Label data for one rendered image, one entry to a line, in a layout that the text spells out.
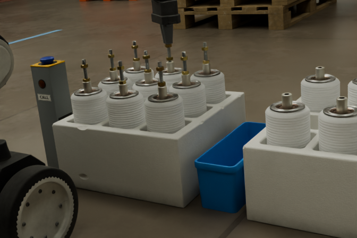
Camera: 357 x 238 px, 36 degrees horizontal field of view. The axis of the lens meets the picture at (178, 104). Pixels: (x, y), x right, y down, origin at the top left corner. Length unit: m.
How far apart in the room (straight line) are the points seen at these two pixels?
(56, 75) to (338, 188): 0.84
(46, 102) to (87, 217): 0.40
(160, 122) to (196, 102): 0.14
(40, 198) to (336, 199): 0.61
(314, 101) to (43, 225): 0.70
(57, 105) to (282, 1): 2.22
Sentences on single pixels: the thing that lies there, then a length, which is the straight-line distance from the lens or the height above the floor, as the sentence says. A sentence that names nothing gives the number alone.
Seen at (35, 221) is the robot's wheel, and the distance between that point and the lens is 1.20.
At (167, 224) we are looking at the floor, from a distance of 1.29.
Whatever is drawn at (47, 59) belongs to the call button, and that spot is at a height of 0.33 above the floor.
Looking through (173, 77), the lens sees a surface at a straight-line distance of 1.57.
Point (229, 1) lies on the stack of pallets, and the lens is 3.71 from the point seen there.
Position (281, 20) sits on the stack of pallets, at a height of 0.06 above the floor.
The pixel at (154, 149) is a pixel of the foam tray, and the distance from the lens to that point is 1.33.
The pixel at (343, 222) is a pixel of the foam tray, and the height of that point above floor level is 0.04.
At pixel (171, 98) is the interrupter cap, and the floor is 0.25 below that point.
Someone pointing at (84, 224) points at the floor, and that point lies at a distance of 1.35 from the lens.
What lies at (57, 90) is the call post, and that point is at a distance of 1.61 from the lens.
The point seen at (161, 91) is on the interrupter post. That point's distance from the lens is 1.34.
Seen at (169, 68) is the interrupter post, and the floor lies 0.26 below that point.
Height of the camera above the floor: 0.63
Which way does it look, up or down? 17 degrees down
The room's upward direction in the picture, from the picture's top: 5 degrees counter-clockwise
